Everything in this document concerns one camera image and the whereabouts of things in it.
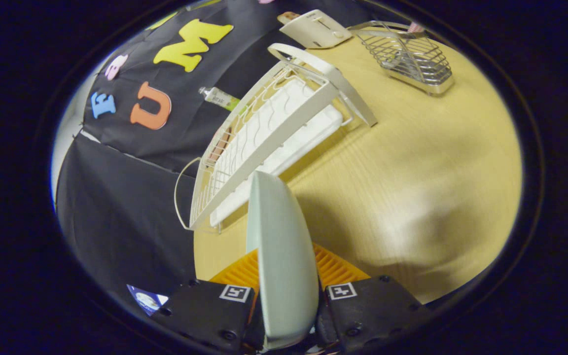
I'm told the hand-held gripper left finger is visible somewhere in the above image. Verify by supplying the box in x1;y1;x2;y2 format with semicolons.
151;248;265;353

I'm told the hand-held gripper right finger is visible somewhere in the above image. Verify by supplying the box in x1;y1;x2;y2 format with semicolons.
314;243;432;353

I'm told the light green plate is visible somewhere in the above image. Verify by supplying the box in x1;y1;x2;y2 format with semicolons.
246;171;320;350

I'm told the white wire dish rack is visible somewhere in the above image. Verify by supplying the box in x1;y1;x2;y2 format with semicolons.
174;43;378;232

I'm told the metal wire basket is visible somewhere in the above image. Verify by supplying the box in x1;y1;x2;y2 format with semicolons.
347;21;455;95

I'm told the pink plate with food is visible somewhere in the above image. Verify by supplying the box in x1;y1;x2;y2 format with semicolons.
210;129;233;161

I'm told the computer monitor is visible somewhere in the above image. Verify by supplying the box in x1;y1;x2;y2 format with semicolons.
126;284;169;316

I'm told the green drink bottle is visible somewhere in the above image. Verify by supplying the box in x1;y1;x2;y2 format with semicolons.
198;86;241;111

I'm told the white toaster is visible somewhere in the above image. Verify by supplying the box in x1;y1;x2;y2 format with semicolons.
279;9;353;49

